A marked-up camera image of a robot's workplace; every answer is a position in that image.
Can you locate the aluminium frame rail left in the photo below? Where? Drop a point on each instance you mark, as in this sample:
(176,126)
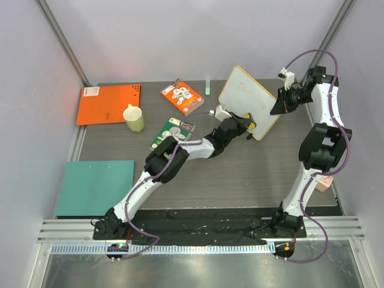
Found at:
(62,40)

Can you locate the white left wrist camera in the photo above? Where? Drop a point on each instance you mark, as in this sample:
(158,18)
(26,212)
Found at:
(221,114)

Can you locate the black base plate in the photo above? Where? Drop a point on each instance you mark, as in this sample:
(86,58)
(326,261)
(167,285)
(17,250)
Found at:
(200,227)

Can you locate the yellow framed whiteboard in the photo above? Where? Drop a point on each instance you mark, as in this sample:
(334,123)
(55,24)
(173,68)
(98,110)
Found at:
(242,94)

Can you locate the green marker pen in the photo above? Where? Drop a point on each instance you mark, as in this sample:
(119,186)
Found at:
(207,87)

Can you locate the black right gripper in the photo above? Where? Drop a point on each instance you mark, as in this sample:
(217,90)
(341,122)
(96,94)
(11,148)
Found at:
(284,101)

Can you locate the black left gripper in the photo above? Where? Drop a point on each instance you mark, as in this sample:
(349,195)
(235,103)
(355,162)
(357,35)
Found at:
(243,124)

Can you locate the pink box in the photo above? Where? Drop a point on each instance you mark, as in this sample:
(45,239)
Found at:
(324,183)

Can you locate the teal board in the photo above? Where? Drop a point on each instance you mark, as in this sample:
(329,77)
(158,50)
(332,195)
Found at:
(90,188)

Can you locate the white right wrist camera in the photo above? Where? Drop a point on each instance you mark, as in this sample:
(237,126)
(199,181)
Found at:
(288,77)

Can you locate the green paperback book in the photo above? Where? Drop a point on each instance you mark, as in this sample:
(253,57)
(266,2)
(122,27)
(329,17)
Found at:
(175,128)

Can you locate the yellow bone-shaped eraser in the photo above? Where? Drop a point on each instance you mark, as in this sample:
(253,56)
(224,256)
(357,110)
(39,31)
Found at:
(249,121)

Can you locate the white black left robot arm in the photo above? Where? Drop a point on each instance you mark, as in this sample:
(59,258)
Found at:
(163,164)

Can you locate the aluminium frame rail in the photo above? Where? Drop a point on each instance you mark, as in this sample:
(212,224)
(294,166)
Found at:
(335,25)
(62,40)

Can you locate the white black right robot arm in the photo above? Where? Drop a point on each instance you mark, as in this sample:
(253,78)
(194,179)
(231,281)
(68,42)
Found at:
(321,150)

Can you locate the cream paper cup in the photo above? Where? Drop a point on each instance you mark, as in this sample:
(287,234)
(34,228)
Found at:
(133,117)

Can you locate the orange paperback book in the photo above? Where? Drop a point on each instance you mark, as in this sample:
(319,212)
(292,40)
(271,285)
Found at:
(182,96)

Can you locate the aluminium frame rail right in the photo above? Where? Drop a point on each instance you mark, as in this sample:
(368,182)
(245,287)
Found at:
(335,25)

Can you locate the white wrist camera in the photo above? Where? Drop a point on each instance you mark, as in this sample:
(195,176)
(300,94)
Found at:
(288,77)
(221,114)

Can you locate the slotted cable duct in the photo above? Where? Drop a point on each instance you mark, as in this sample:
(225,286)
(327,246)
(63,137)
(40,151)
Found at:
(123,249)

